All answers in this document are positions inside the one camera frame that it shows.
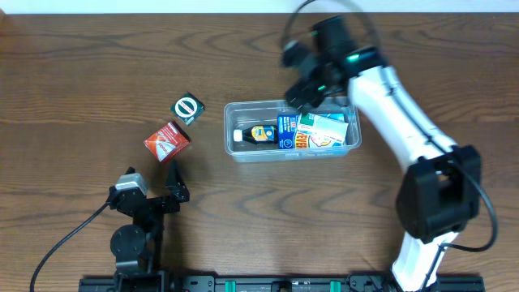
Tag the clear plastic container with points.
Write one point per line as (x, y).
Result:
(242, 115)

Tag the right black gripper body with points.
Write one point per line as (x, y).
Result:
(304, 94)

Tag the blue Kool Fever box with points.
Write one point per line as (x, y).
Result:
(290, 137)

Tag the dark bottle white cap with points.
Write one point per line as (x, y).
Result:
(259, 134)

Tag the green square box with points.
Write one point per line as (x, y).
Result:
(187, 108)

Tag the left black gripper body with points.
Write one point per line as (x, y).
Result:
(153, 203)

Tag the red orange box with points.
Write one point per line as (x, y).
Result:
(167, 142)

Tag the white green medicine box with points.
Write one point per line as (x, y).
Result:
(330, 126)

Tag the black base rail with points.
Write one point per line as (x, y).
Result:
(352, 283)

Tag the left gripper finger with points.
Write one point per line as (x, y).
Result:
(130, 170)
(174, 181)

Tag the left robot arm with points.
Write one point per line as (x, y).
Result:
(137, 246)

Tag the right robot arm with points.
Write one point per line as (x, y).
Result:
(440, 191)

